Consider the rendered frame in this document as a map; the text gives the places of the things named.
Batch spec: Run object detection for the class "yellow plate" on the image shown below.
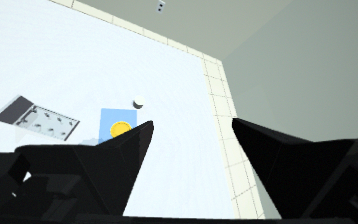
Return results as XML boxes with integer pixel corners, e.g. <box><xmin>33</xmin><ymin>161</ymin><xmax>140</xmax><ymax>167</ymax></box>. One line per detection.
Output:
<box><xmin>111</xmin><ymin>121</ymin><xmax>131</xmax><ymax>138</ymax></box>

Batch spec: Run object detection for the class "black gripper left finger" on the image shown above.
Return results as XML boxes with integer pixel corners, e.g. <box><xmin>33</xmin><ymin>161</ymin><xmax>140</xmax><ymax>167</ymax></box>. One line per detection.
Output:
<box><xmin>14</xmin><ymin>120</ymin><xmax>154</xmax><ymax>216</ymax></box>

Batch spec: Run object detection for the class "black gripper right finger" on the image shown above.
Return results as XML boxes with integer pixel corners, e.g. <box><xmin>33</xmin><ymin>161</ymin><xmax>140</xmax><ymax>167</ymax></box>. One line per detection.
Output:
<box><xmin>232</xmin><ymin>118</ymin><xmax>358</xmax><ymax>219</ymax></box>

